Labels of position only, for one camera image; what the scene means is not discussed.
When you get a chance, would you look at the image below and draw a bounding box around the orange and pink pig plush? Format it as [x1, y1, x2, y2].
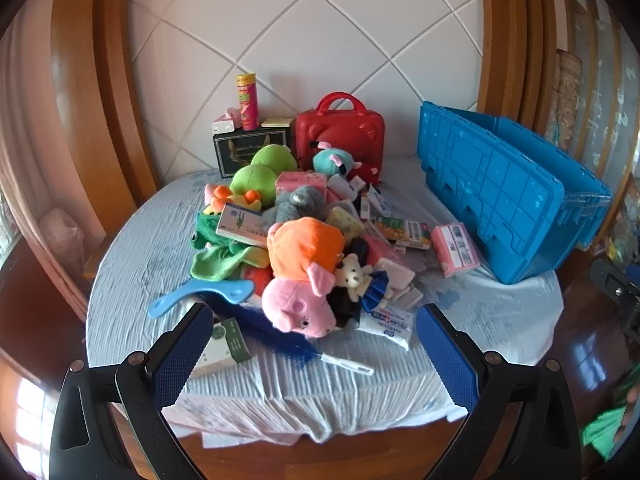
[262, 217, 347, 337]

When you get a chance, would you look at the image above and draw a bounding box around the white bottle box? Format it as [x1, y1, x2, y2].
[327, 175, 359, 200]

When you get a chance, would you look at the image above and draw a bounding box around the light blue tablecloth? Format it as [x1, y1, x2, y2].
[85, 155, 566, 444]

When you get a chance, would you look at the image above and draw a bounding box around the white blue red packet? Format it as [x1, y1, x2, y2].
[367, 185, 397, 217]

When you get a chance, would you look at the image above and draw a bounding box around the white and blue tissue packet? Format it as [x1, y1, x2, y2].
[358, 307, 417, 351]

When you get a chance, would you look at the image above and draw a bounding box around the pink tissue pack white label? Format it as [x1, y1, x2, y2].
[275, 171, 329, 202]

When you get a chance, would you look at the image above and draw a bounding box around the floral pink tissue pack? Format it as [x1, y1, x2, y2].
[361, 232, 401, 262]

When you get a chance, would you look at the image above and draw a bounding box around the teal plush toy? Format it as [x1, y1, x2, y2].
[312, 142, 368, 178]

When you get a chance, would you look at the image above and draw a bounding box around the blue plastic crate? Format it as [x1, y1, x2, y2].
[419, 101, 614, 286]

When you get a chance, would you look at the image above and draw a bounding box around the white soap box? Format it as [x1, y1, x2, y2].
[375, 257, 416, 289]

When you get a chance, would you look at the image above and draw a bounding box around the green cloth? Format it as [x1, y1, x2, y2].
[581, 360, 640, 462]

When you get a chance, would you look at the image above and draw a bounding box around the green frog plush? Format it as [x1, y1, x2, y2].
[189, 210, 271, 282]

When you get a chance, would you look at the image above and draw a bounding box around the blue plastic scoop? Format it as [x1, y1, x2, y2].
[148, 280, 255, 319]

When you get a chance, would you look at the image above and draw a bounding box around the white teddy bear doll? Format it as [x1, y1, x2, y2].
[331, 253, 394, 317]

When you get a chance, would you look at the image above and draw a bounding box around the black plush toy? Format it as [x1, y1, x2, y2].
[344, 237, 372, 267]

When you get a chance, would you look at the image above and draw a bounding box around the red plush toy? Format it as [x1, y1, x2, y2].
[349, 160, 381, 184]

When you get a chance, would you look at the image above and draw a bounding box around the yellow packet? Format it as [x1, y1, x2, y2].
[325, 206, 366, 241]

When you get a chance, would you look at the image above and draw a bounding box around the white and blue medicine box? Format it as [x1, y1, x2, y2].
[216, 203, 271, 247]

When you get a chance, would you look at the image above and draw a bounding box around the yellow and pink canister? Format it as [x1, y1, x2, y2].
[236, 74, 261, 131]

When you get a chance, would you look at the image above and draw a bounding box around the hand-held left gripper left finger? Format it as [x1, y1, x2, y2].
[47, 302, 217, 480]

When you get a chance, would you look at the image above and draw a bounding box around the grey plush toy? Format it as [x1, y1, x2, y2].
[261, 185, 329, 227]

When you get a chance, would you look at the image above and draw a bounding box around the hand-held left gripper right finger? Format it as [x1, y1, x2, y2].
[415, 303, 587, 480]

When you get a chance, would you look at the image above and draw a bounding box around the small pink tissue box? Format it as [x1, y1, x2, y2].
[212, 107, 243, 135]

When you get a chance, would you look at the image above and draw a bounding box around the round wooden table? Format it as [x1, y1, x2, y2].
[112, 400, 473, 480]

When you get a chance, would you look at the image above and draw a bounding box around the orange and yellow duck toy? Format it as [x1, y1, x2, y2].
[204, 184, 264, 214]

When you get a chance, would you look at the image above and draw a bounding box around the green plush toy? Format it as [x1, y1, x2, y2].
[229, 144, 299, 207]

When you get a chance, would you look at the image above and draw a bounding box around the black gift box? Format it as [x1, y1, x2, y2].
[213, 127, 293, 178]

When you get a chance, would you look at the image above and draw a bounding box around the pink tissue pack with barcode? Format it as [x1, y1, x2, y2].
[430, 223, 480, 279]

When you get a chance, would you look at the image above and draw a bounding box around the patterned curtain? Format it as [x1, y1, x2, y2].
[545, 0, 640, 196]

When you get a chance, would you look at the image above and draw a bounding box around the white orange green medicine box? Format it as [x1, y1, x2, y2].
[395, 220, 432, 251]

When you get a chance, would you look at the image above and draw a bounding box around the white toothbrush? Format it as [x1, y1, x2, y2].
[314, 352, 375, 376]

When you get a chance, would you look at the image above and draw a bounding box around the red hard-shell suitcase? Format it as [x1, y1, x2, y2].
[295, 92, 386, 181]

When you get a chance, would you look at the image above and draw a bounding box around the green and white box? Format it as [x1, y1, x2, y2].
[191, 318, 253, 379]

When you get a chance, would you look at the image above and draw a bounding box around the small white box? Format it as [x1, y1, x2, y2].
[391, 285, 424, 311]

